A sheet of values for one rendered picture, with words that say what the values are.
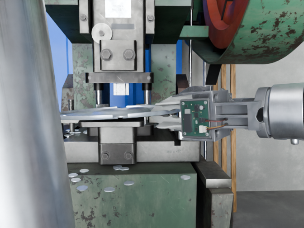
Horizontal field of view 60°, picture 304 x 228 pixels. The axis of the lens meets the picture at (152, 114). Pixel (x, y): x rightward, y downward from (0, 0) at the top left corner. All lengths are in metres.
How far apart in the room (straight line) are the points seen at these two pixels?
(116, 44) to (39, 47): 0.56
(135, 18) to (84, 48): 0.33
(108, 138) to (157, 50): 0.46
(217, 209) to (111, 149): 0.29
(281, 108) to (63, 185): 0.26
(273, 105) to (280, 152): 1.98
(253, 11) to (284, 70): 1.65
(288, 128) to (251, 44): 0.40
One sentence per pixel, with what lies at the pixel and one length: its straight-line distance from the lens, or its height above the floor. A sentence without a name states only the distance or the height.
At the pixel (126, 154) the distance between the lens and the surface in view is 0.69.
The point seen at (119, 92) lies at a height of 0.83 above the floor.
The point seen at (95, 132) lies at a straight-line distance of 0.79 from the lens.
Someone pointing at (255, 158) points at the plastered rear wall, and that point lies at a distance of 2.26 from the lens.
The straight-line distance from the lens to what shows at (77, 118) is 0.48.
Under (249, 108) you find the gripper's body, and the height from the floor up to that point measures 0.83.
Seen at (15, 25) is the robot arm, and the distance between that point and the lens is 0.18.
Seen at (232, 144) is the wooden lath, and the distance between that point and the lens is 1.85.
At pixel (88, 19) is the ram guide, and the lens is 0.76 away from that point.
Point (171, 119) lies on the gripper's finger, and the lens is 0.47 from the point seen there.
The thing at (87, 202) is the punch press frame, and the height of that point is 0.58.
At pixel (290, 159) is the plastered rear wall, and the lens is 2.39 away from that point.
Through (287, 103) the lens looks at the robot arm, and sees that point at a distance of 0.36.
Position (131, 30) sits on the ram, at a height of 1.01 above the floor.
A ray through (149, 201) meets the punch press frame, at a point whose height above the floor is 0.58.
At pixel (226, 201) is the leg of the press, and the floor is 0.60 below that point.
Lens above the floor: 0.86
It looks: 7 degrees down
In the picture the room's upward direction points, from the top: straight up
